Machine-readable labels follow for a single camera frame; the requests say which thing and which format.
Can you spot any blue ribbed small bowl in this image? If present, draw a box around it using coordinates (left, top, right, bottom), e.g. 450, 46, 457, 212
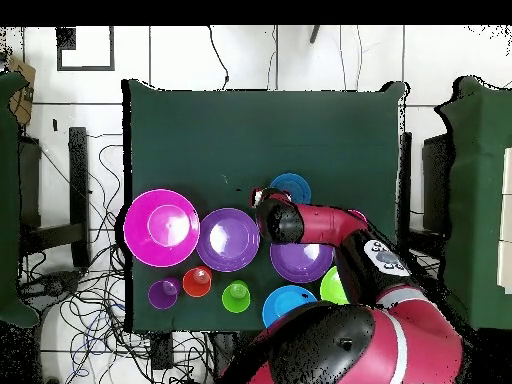
269, 172, 312, 205

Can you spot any purple plastic bowl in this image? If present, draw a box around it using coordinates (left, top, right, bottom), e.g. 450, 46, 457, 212
195, 207, 262, 273
269, 241, 336, 284

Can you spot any dark green tablecloth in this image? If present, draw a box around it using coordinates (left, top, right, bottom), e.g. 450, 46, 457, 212
121, 78, 409, 334

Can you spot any green plastic bowl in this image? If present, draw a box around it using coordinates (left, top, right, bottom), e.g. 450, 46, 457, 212
319, 265, 350, 306

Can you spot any blue deep plastic bowl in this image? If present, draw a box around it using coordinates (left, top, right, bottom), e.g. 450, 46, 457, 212
261, 284, 319, 329

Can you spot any green plastic cup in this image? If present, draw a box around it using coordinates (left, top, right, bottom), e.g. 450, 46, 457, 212
221, 279, 252, 314

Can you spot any orange plastic cup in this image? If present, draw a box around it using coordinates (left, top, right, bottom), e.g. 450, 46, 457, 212
182, 265, 214, 299

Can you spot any black upright bar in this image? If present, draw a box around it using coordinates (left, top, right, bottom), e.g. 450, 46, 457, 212
397, 131, 413, 273

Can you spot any pink plastic bowl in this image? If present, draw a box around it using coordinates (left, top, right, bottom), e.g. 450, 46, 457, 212
123, 188, 201, 268

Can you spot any purple plastic cup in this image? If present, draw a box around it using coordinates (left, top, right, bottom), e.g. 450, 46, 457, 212
147, 276, 182, 311

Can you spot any black box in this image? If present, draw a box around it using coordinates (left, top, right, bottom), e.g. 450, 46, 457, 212
421, 133, 453, 233

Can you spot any black power strip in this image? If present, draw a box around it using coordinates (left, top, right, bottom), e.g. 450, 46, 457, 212
150, 331, 174, 371

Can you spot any green cloth covered table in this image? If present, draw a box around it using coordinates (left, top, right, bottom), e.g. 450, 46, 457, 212
435, 75, 512, 333
0, 71, 41, 329

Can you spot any black metal stand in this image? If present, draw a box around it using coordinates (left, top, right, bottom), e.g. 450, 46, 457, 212
19, 126, 91, 268

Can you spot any black cabinet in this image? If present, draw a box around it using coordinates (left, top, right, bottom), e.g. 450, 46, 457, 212
17, 135, 42, 229

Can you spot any brown cardboard box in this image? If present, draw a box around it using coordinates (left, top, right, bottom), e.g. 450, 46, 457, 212
7, 57, 37, 126

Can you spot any black floor cable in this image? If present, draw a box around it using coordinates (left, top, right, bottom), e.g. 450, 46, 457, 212
206, 26, 231, 91

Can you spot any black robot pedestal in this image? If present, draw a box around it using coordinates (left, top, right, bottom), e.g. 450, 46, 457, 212
205, 331, 257, 377

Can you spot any black cable tangle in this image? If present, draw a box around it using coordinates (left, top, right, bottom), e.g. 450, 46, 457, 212
19, 133, 217, 384

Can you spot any black square floor frame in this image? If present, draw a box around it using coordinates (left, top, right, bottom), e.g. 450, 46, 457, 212
55, 26, 116, 72

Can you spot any dark pedestal leg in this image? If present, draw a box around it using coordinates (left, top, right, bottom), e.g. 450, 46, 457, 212
21, 269, 83, 299

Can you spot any blue cable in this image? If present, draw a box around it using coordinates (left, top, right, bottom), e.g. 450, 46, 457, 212
69, 303, 125, 379

